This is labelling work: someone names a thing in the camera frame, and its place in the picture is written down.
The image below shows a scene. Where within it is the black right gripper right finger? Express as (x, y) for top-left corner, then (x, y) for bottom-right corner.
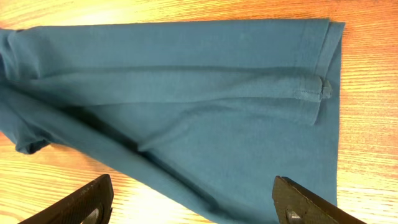
(272, 176), (366, 224)

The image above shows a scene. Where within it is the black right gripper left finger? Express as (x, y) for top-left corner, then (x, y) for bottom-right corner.
(20, 174), (114, 224)

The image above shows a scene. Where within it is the blue t-shirt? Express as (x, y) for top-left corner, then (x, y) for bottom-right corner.
(1, 19), (345, 223)

